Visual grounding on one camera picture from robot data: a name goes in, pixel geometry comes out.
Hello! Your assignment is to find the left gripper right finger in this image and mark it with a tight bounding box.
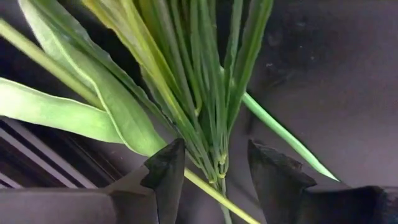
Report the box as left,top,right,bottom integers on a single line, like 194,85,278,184
248,139,384,224

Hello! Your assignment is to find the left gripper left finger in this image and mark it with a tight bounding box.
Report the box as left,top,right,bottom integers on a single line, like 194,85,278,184
108,138,187,224

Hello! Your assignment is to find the yellow artificial tulip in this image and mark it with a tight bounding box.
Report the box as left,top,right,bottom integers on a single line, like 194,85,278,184
0,0,261,224

